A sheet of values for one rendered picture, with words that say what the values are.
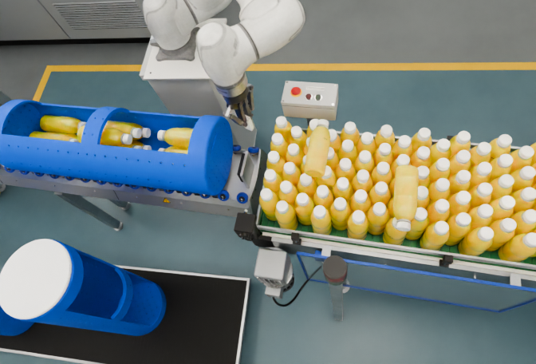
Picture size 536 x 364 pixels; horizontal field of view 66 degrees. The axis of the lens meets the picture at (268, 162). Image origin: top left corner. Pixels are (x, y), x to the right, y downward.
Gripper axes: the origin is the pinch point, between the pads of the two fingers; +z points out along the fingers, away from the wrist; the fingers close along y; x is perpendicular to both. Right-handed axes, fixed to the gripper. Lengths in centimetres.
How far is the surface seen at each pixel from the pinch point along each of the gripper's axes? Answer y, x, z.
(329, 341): 40, 49, 125
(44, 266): 75, -43, 22
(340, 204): 4.5, 36.3, 16.1
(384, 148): -20.3, 38.8, 16.3
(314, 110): -24.1, 9.2, 20.1
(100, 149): 32, -43, 5
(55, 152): 41, -59, 7
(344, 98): -96, -17, 127
